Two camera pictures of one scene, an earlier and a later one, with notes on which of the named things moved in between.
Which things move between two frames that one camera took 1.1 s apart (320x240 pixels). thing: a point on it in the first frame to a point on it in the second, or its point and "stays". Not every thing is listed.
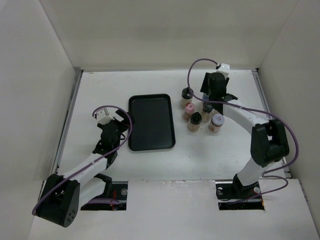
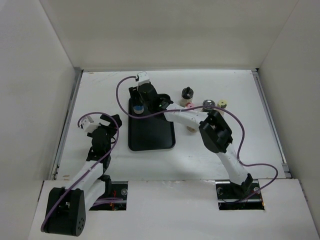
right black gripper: (205, 86) to (135, 93)
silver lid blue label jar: (205, 97) to (138, 109)
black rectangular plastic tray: (153, 128) stays
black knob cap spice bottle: (187, 94) stays
